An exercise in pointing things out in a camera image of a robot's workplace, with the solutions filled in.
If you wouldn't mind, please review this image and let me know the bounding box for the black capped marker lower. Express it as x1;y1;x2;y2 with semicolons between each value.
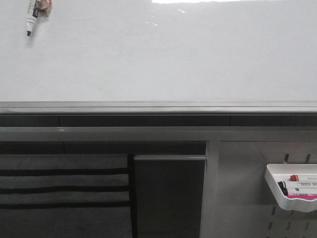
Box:
281;188;317;196

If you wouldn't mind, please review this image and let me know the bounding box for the black and white whiteboard marker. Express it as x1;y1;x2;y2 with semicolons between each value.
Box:
26;0;53;37

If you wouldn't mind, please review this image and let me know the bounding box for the red capped marker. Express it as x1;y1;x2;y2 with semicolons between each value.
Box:
290;175;317;182

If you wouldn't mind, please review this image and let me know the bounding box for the white pegboard panel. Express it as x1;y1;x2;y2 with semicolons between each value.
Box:
215;141;317;238

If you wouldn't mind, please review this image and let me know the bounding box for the white whiteboard table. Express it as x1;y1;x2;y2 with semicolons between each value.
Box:
0;0;317;114

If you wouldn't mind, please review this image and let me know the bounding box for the pink marker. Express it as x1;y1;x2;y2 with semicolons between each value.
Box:
287;195;317;200

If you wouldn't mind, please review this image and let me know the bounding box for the black capped marker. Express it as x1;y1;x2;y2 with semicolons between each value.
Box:
277;181;317;189
281;188;317;196

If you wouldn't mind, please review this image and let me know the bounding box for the black capped marker upper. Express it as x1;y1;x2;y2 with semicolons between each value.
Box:
277;181;317;189

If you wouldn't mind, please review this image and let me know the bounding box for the grey fabric hanging organiser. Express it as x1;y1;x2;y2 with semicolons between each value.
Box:
0;154;138;238

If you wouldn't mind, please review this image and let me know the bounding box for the white plastic marker tray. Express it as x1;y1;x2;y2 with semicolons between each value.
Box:
265;164;317;213

